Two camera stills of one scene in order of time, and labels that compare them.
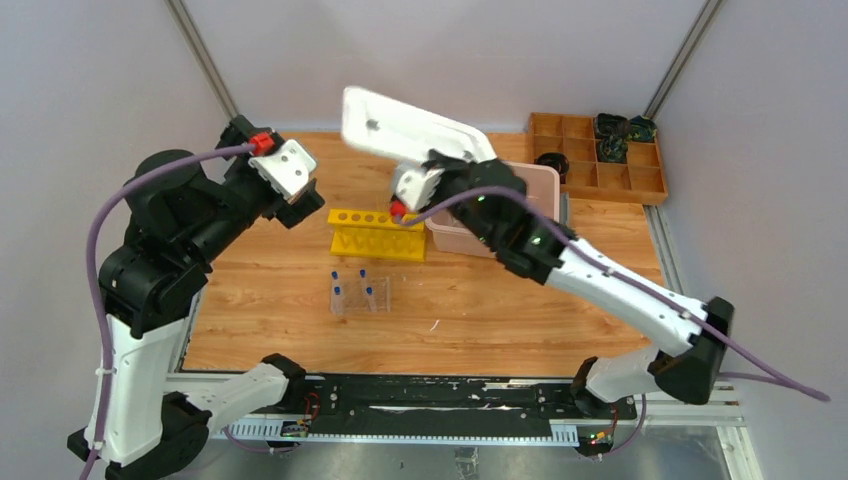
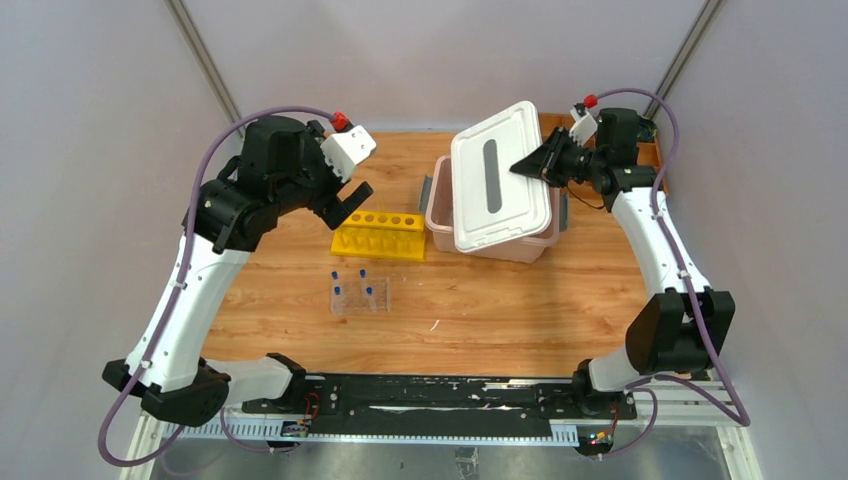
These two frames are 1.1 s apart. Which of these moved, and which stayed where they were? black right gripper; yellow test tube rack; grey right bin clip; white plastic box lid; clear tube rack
Moved: black right gripper; white plastic box lid
Stayed: grey right bin clip; yellow test tube rack; clear tube rack
